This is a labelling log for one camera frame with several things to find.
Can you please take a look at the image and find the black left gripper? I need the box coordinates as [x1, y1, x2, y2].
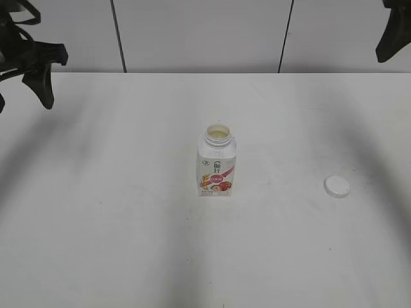
[0, 12, 69, 114]

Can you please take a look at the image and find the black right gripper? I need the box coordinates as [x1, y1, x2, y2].
[376, 0, 411, 63]

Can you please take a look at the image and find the white plastic bottle cap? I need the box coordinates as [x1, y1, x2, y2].
[324, 175, 350, 198]

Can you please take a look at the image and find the white yogurt drink bottle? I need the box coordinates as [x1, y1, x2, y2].
[197, 123, 236, 196]

